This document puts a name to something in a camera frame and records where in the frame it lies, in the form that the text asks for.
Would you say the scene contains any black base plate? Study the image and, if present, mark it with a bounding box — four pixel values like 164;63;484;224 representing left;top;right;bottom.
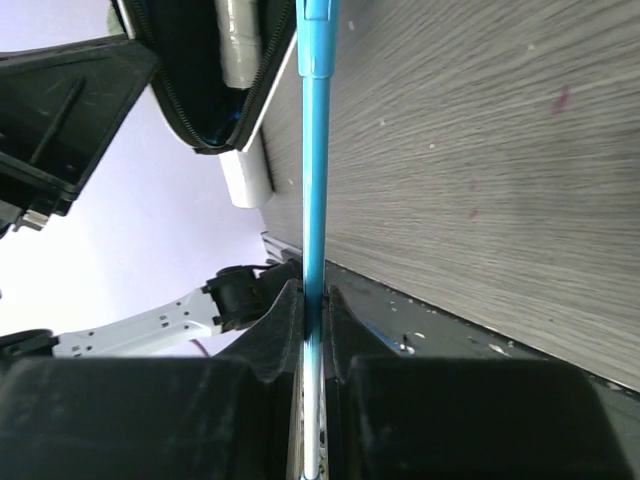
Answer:
326;262;639;462

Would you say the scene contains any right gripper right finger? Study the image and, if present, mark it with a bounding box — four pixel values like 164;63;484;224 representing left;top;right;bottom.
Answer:
323;288;633;479

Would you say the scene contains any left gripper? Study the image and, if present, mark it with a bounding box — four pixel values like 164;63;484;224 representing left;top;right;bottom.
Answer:
1;35;159;233

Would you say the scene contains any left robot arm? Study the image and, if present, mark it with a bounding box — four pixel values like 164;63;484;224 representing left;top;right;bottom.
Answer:
1;36;302;361

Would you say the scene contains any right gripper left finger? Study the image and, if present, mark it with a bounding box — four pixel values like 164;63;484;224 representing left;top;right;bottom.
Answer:
1;281;303;479

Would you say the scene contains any blue racket bag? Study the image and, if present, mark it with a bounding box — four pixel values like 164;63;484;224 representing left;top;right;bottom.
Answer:
111;1;296;155

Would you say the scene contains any white shuttlecock tube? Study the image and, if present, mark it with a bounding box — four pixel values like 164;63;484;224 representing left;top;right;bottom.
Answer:
219;141;273;209

